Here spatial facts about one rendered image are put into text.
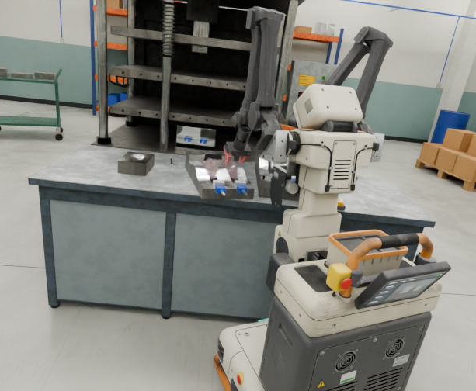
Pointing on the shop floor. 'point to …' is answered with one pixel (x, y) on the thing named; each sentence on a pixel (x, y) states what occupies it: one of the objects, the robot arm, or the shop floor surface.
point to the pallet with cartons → (463, 159)
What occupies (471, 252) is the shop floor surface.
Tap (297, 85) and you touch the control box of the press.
